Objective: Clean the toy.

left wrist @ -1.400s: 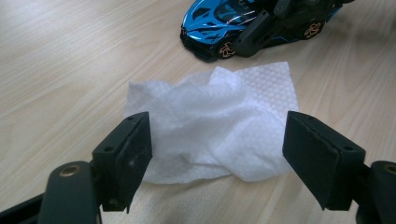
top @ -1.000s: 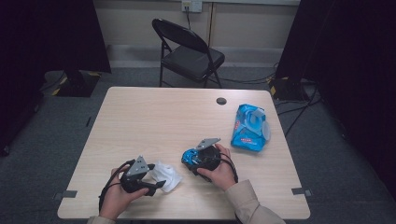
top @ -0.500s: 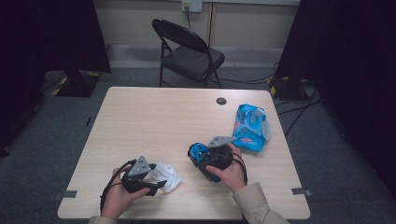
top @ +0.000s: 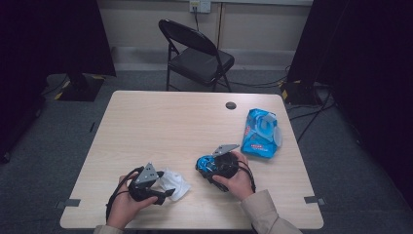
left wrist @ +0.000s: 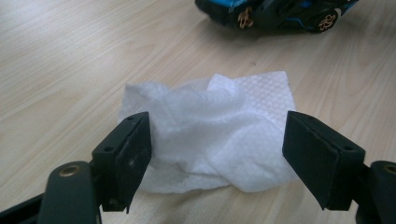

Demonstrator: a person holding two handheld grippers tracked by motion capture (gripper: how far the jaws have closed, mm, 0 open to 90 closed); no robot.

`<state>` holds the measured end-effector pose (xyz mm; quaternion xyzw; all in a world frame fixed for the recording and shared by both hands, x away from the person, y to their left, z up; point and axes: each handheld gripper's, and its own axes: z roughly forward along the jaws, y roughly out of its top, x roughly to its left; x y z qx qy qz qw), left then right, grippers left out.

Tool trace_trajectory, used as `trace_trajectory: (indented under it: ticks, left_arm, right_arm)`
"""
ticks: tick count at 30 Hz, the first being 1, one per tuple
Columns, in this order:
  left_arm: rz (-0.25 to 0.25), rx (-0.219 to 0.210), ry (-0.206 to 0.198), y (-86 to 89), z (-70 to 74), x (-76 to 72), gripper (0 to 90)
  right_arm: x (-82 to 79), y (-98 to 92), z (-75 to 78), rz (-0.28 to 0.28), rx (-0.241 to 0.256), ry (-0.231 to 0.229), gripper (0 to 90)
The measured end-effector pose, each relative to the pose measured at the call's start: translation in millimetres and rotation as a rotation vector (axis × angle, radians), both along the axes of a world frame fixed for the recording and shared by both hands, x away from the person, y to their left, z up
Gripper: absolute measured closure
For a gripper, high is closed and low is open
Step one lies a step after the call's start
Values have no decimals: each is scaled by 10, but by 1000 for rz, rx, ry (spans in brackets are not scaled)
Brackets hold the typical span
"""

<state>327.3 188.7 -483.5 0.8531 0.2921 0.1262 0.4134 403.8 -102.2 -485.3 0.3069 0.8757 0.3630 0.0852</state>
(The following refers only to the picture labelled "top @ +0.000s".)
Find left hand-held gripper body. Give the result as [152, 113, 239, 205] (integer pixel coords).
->
[128, 162, 164, 203]

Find white wall socket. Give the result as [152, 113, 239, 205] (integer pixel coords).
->
[189, 0, 212, 14]

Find left hand-held gripper cable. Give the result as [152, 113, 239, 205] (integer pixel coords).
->
[105, 166, 145, 222]

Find person's right hand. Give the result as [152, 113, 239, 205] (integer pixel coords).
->
[211, 150, 256, 202]

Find black folding chair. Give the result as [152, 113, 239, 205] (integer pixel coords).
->
[158, 19, 236, 93]

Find black stand base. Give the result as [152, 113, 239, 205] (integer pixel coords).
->
[57, 72, 105, 102]
[281, 79, 323, 106]

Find blue toy car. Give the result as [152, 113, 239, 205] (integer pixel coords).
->
[195, 154, 229, 193]

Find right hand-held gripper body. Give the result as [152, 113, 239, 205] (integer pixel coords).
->
[211, 143, 242, 179]

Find black floor cables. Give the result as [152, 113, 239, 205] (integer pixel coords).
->
[227, 64, 336, 144]

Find dark curtain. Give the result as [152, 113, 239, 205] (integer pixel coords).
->
[0, 0, 117, 164]
[286, 0, 413, 207]

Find hand-held gripper cable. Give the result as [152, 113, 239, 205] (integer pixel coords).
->
[105, 166, 145, 222]
[238, 160, 258, 194]

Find white wet wipe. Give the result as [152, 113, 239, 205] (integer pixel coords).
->
[158, 168, 192, 202]

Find grey tape piece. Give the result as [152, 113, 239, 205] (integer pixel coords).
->
[56, 198, 82, 210]
[304, 195, 326, 207]

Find person's left hand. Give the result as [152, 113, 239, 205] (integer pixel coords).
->
[105, 173, 160, 231]

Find right hand-held gripper cable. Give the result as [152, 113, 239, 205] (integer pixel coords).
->
[238, 160, 258, 194]

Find blue wet wipes pack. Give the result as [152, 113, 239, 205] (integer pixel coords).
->
[240, 107, 283, 160]

